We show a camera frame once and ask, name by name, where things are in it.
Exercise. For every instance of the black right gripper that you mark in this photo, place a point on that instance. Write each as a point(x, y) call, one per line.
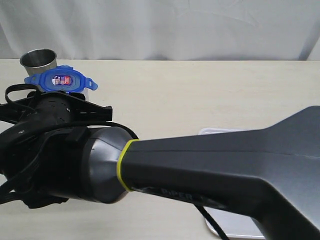
point(20, 143)

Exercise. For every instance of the blue container lid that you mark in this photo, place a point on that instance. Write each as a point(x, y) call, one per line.
point(62, 78)

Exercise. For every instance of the steel cup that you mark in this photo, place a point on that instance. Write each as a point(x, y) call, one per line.
point(38, 61)

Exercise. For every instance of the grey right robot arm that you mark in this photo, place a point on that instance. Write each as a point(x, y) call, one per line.
point(61, 147)

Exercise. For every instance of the clear plastic tall container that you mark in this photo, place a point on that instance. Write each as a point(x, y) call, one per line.
point(85, 92)

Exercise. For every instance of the white plastic tray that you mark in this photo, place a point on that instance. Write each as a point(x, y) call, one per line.
point(234, 225)

